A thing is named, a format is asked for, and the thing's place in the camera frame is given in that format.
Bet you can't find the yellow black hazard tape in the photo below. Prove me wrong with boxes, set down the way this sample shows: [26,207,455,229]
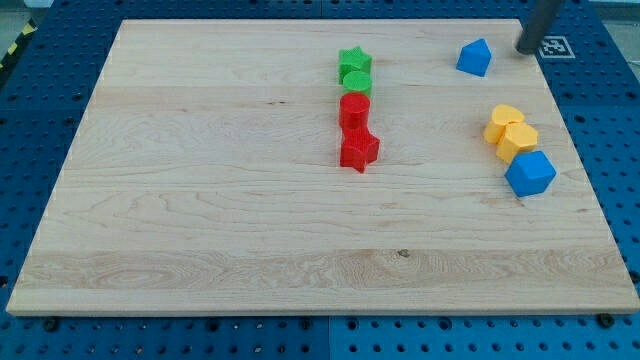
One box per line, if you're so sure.
[1,18,38,72]

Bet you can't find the yellow heart block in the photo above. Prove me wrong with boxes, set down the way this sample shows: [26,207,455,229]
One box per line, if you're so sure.
[483,104,525,144]

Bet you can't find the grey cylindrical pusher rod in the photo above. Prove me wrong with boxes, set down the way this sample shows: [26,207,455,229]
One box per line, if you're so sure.
[515,0,564,55]

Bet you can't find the green cylinder block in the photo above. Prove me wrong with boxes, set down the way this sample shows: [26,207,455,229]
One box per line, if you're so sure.
[342,71,373,97]

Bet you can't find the black bolt front right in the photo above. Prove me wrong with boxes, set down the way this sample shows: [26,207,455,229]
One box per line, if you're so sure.
[596,313,615,329]

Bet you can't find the blue cube block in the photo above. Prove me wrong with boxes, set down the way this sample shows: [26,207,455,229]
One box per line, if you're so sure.
[504,151,556,197]

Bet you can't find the red star block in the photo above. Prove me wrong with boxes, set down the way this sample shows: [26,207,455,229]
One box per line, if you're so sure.
[339,126,380,173]

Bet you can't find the yellow hexagon block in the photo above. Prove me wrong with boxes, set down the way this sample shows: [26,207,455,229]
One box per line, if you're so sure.
[496,122,538,164]

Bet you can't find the white fiducial marker tag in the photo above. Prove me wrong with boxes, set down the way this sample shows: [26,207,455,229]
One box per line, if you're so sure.
[538,35,575,59]

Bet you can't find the black bolt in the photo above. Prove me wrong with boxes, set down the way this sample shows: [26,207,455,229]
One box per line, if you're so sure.
[42,317,60,333]
[596,313,615,329]

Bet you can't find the red cylinder block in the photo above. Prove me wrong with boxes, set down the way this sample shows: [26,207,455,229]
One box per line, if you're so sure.
[339,92,371,129]

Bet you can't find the black bolt front left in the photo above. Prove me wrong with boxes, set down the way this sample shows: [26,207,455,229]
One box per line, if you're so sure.
[42,317,60,333]

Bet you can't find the green star block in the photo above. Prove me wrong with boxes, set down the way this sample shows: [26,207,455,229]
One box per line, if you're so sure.
[338,46,373,84]

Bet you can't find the light wooden board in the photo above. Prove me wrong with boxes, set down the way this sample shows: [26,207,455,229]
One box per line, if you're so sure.
[7,19,639,317]

